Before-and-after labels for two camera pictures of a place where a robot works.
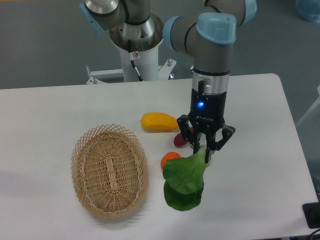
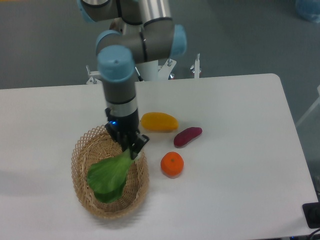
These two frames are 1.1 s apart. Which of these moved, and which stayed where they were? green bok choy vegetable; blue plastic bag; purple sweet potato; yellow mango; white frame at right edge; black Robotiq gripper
Moved: black Robotiq gripper; green bok choy vegetable
Stayed: blue plastic bag; yellow mango; white frame at right edge; purple sweet potato
